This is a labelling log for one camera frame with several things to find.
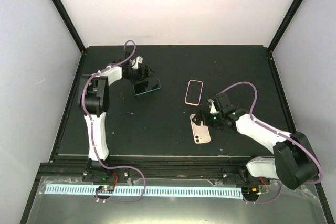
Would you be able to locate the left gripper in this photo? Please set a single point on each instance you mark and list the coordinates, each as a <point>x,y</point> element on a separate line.
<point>147,74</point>

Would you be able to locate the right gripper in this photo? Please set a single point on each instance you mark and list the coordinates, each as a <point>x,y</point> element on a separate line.
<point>200,114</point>

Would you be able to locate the pink phone case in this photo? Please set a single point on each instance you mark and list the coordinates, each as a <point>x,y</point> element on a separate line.
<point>194,92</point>

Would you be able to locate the teal edged smartphone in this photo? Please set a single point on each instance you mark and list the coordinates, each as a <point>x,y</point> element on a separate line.
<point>146,86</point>

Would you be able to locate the beige phone case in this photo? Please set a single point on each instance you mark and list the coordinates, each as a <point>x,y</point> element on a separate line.
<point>201,133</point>

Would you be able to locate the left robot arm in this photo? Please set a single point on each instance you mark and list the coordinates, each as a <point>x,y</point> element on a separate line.
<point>94,101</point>

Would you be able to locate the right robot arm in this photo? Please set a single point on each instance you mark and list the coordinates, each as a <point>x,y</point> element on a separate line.
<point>292,162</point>

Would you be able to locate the left small circuit board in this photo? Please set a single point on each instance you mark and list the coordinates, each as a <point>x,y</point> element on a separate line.
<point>105,189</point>

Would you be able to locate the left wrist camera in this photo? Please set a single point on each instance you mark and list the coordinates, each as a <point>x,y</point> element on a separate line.
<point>137,62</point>

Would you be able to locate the black aluminium front rail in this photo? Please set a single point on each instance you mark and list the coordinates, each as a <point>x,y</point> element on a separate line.
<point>239,170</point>

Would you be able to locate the left black frame post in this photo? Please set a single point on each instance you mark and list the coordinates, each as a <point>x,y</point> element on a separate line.
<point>69,24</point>

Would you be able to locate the black frame post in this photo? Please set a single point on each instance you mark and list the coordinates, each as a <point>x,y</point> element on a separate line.
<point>293,8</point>
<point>69,24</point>

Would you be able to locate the white slotted cable duct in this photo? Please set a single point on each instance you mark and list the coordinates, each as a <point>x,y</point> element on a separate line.
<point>148,191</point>

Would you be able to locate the right black frame post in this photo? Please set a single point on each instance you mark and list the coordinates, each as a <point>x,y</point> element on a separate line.
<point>293,8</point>

